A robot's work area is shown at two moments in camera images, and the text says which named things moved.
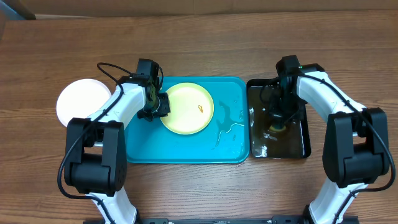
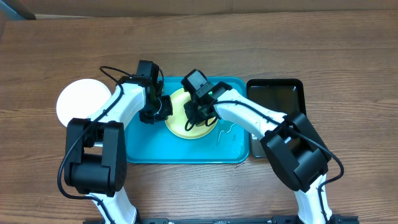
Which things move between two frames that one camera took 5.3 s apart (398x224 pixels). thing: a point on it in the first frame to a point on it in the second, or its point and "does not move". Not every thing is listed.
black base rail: (346, 219) does not move
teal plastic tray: (225, 140) does not move
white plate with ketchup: (79, 98) does not move
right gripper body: (277, 115) to (197, 112)
